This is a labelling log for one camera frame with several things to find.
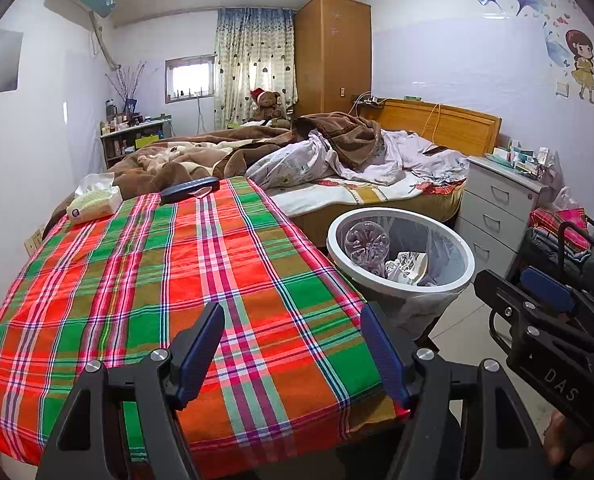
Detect dark blue long case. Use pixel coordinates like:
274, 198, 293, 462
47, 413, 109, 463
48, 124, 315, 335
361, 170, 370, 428
159, 176, 221, 206

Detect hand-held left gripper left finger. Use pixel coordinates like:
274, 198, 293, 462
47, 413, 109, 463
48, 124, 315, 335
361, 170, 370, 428
36, 301, 226, 480

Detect dried flower branches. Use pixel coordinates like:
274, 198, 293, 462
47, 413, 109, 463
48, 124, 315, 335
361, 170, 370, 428
104, 62, 148, 113

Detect shelf unit with bottles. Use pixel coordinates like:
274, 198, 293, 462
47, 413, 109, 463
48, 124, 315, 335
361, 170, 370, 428
99, 119, 173, 170

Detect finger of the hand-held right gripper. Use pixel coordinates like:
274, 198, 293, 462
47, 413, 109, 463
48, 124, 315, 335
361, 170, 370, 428
474, 268, 534, 357
520, 266, 594, 352

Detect clear plastic bottle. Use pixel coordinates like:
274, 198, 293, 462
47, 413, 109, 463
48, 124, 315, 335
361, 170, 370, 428
344, 220, 392, 268

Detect group of small boxes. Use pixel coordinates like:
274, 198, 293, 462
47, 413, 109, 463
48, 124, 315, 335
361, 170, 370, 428
484, 137, 558, 181

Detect person's right hand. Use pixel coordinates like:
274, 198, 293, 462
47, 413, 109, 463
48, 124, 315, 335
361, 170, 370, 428
542, 410, 594, 480

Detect brown teddy bear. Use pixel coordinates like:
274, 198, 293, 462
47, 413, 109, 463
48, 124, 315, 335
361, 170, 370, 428
247, 88, 292, 128

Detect clear plastic bag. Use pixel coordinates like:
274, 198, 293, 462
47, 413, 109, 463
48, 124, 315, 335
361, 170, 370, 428
550, 186, 585, 213

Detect pale quilt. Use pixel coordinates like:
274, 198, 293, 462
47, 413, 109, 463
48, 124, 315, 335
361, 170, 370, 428
247, 127, 470, 188

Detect floral bed sheet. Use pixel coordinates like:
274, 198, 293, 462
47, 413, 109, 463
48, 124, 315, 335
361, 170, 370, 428
267, 175, 465, 233

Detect tissue box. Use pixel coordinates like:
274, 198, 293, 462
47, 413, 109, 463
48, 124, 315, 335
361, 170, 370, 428
66, 172, 124, 225

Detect plaid tablecloth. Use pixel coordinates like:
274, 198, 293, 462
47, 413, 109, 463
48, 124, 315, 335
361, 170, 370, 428
0, 176, 408, 461

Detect brown blanket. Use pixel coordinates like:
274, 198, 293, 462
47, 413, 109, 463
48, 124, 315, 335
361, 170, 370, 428
44, 112, 388, 233

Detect patterned paper bag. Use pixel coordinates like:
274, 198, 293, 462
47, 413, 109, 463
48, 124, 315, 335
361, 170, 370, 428
384, 250, 438, 286

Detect air conditioner pipe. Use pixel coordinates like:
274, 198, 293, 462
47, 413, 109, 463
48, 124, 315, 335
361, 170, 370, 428
89, 10, 122, 68

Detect grey wall panel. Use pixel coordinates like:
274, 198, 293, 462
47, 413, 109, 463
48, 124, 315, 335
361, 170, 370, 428
0, 29, 25, 97

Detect yellow cable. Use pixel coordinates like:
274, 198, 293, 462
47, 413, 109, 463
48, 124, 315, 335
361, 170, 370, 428
424, 105, 443, 141

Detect wooden bed headboard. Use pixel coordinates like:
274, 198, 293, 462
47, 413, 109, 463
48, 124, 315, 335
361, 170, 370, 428
379, 98, 503, 157

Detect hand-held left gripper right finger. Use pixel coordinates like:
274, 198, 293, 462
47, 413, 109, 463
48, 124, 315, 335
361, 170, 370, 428
359, 301, 550, 480

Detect pile of folded cloth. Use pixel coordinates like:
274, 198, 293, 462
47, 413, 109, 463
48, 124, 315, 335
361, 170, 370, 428
522, 207, 593, 281

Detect patterned curtain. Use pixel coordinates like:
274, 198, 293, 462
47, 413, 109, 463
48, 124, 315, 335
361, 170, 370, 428
212, 7, 298, 128

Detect white trash bin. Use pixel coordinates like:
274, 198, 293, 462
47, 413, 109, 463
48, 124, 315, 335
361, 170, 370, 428
326, 208, 476, 341

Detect cartoon wall sticker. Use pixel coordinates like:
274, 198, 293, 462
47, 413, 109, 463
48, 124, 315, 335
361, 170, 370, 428
478, 0, 594, 106

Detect wooden wardrobe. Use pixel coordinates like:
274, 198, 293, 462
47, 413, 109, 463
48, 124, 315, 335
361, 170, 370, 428
294, 0, 373, 118

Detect window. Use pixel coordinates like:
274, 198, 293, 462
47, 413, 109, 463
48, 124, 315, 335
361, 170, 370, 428
164, 55, 217, 103

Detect grey nightstand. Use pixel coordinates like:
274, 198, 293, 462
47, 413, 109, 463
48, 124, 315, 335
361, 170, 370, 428
454, 154, 555, 281

